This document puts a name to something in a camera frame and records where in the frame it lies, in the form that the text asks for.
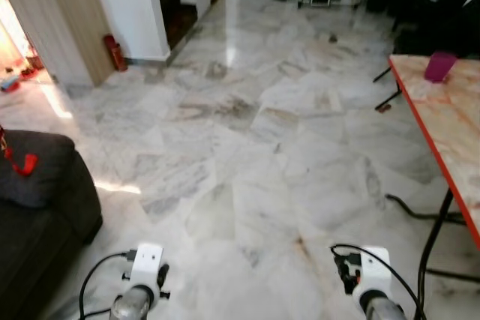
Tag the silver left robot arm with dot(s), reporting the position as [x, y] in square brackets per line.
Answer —
[132, 305]

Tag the black metal table legs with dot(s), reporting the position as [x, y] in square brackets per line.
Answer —
[433, 245]

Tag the dark grey sofa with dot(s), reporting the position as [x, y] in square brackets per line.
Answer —
[45, 215]

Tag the purple plastic cup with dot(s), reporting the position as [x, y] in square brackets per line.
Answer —
[439, 67]

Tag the red fire extinguisher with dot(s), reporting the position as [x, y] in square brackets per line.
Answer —
[115, 53]

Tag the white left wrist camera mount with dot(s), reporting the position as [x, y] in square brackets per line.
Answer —
[146, 266]

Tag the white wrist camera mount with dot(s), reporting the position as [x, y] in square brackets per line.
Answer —
[373, 273]
[146, 266]

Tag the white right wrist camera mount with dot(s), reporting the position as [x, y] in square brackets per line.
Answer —
[373, 273]

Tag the wooden wall panel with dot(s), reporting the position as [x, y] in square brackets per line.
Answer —
[64, 20]

